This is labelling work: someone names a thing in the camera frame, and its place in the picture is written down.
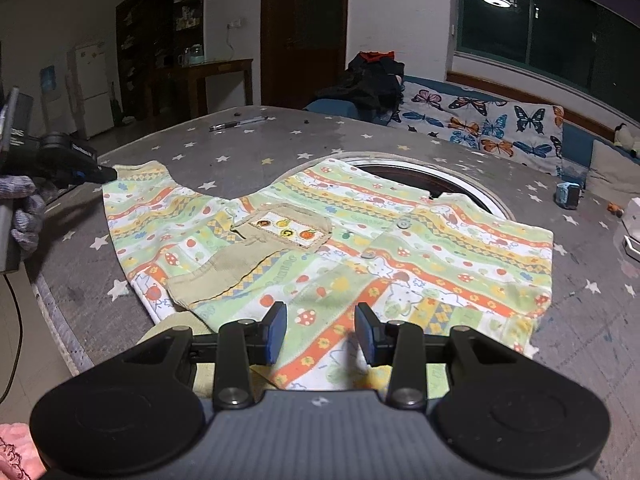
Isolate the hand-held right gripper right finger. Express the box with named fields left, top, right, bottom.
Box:
left=354, top=302, right=526, bottom=410

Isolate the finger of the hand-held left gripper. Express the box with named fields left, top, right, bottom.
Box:
left=55, top=162, right=119, bottom=184

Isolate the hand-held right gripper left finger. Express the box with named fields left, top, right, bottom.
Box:
left=117, top=301, right=289, bottom=410

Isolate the patterned child's shirt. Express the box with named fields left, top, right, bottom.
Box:
left=101, top=157, right=555, bottom=396

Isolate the pile of dark clothes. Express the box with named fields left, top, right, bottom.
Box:
left=315, top=51, right=406, bottom=116

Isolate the person's left hand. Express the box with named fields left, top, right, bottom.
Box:
left=0, top=175, right=61, bottom=256

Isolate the white refrigerator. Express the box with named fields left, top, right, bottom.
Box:
left=66, top=41, right=116, bottom=141

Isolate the grey star print tablecloth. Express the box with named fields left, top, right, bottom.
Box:
left=30, top=105, right=640, bottom=480

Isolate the black ballpoint pen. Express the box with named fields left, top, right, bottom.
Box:
left=209, top=116, right=268, bottom=132

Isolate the wooden side table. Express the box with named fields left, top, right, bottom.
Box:
left=150, top=58, right=254, bottom=121

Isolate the dark shelf cabinet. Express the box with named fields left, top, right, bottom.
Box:
left=116, top=0, right=206, bottom=121

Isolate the round black induction cooktop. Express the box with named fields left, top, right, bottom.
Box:
left=345, top=157, right=516, bottom=221

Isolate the butterfly print cushion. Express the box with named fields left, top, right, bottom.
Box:
left=387, top=80, right=566, bottom=177

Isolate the dark wooden door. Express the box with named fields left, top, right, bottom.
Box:
left=260, top=0, right=349, bottom=111

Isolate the blue smartwatch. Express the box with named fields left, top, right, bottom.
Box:
left=556, top=182, right=582, bottom=209

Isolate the blue sofa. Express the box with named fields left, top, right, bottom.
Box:
left=304, top=75, right=640, bottom=196

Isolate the pink fleece clothing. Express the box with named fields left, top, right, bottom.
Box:
left=0, top=422, right=48, bottom=480

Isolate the pink white tissue pack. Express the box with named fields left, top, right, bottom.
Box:
left=622, top=197, right=640, bottom=241

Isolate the grey cushion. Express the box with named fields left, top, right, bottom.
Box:
left=585, top=140, right=640, bottom=196

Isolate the black and white plush toy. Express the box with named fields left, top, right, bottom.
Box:
left=614, top=122, right=640, bottom=156

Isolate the dark window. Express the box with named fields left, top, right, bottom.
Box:
left=452, top=0, right=640, bottom=126

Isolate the black cable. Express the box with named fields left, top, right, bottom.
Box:
left=0, top=272, right=24, bottom=401

